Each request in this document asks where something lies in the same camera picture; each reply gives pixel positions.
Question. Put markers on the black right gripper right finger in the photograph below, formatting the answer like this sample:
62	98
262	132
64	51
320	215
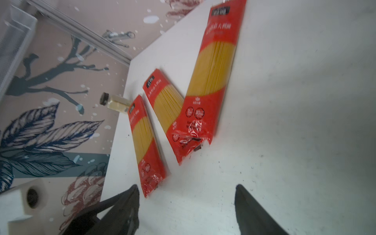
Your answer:
252	218

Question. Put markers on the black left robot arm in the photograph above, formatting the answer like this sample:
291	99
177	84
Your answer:
21	208

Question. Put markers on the spice jar black lid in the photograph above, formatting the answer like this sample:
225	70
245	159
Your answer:
115	103

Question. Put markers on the red spaghetti bag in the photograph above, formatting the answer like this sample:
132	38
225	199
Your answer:
204	97
150	166
167	104

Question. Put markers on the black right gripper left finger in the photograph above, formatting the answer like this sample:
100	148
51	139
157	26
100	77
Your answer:
117	215

